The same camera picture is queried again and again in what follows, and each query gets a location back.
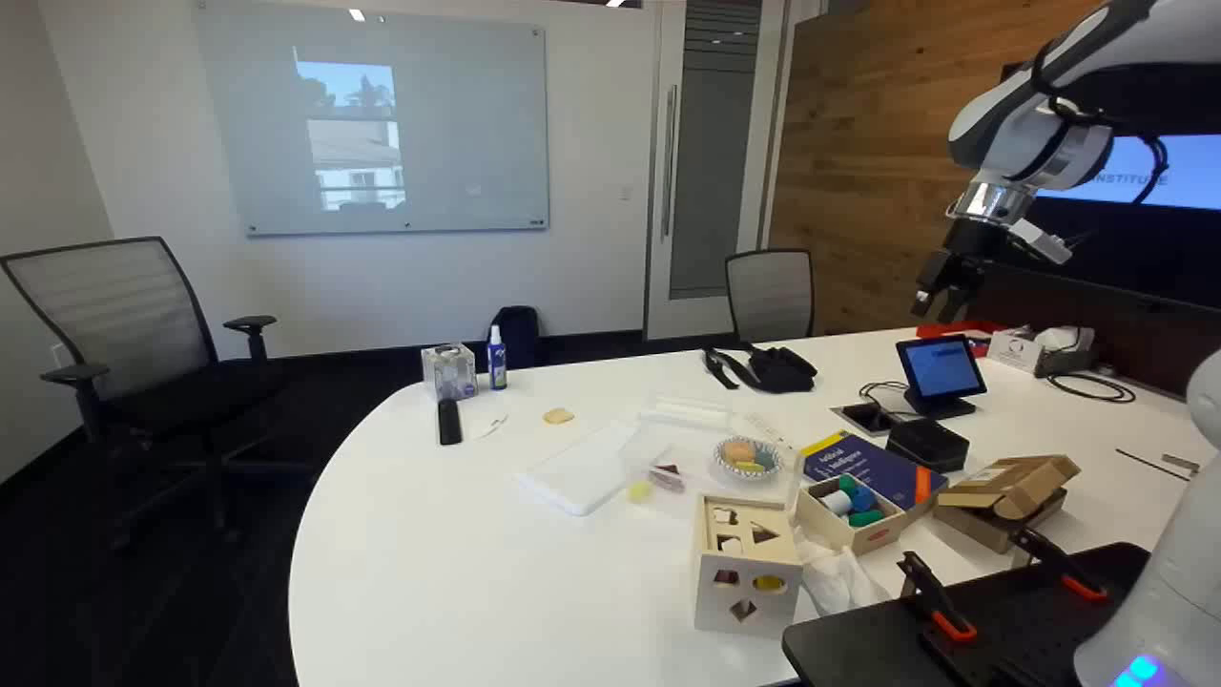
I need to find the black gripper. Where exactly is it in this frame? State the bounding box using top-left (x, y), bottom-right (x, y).
top-left (911, 220), bottom-right (1011, 326)

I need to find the black speakerphone device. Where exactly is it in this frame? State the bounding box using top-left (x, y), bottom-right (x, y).
top-left (890, 419), bottom-right (969, 472)

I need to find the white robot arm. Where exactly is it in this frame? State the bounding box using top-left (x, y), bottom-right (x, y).
top-left (911, 0), bottom-right (1221, 322)

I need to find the black tablet on stand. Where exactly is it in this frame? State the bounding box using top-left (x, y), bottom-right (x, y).
top-left (897, 335), bottom-right (985, 417)

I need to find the black smartphone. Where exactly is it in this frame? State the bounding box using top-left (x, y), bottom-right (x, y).
top-left (836, 400), bottom-right (892, 431)

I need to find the grey office chair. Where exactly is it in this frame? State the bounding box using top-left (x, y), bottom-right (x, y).
top-left (725, 247), bottom-right (814, 342)

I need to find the brown cardboard box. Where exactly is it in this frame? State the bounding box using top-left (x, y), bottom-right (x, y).
top-left (935, 453), bottom-right (1080, 554)

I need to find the blue book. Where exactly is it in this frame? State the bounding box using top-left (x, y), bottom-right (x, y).
top-left (800, 431), bottom-right (948, 512)

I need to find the box of coloured blocks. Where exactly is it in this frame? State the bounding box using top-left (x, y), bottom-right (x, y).
top-left (796, 477), bottom-right (925, 554)

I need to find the bowl with coloured items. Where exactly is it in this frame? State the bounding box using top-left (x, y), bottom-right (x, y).
top-left (711, 435), bottom-right (777, 485)

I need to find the black clamp with orange tip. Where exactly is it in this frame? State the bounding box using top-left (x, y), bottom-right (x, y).
top-left (897, 551), bottom-right (976, 646)

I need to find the wooden shape sorter box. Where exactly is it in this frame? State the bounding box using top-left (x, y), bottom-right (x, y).
top-left (695, 498), bottom-right (800, 634)

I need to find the white paper sheet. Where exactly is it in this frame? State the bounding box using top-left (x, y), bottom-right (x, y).
top-left (527, 425), bottom-right (633, 515)

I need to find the blue spray bottle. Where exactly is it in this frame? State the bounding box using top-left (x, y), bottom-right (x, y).
top-left (483, 326), bottom-right (509, 389)

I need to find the clear plastic container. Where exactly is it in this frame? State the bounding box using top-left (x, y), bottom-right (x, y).
top-left (420, 342), bottom-right (478, 400)

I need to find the black remote control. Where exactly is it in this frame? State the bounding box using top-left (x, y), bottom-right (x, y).
top-left (435, 397), bottom-right (463, 447)

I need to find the glass whiteboard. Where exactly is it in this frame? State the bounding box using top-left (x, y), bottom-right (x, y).
top-left (193, 0), bottom-right (548, 237)

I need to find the black mesh office chair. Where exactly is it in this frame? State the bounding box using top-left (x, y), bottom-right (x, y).
top-left (0, 237), bottom-right (288, 537)

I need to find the black cable loop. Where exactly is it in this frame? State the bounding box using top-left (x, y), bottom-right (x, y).
top-left (1046, 367), bottom-right (1140, 410)

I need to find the wall monitor screen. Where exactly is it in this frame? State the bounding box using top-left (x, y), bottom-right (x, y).
top-left (1060, 134), bottom-right (1221, 211)

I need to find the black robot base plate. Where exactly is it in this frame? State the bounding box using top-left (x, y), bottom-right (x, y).
top-left (781, 541), bottom-right (1150, 687)

